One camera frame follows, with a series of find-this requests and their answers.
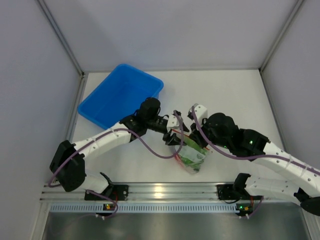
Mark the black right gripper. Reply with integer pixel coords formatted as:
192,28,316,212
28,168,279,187
189,117,231,150

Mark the clear zip top bag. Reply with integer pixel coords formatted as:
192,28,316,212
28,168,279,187
172,128,213,176

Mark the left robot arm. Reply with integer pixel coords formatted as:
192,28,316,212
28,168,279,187
49,97,189,200

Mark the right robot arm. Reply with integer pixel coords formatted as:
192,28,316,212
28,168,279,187
188,106,320,216

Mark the blue plastic bin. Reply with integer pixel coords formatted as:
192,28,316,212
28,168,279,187
77,64,164,130

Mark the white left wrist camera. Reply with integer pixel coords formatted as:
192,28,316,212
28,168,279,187
166,111,181,131

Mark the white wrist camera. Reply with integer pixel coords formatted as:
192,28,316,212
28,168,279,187
187,103,208,123
166,111,181,131

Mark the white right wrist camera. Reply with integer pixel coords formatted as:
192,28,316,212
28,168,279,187
187,103,208,123

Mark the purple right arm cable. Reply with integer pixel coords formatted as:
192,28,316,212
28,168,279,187
191,106,320,176

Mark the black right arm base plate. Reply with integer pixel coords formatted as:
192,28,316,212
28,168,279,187
216,184,251,201

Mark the aluminium rail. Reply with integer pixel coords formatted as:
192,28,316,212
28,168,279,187
39,181,308,202

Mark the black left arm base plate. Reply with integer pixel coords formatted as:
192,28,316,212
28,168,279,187
84,184,129,201

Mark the white cable duct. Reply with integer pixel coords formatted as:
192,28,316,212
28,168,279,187
50,203,240,214

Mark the aluminium corner post right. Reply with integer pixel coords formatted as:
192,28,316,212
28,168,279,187
259,0,306,73

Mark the aluminium corner post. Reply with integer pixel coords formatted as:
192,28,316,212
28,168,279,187
259,0,306,73
35,0,85,76

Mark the aluminium corner post left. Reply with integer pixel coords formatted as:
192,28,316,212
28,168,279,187
35,0,85,76

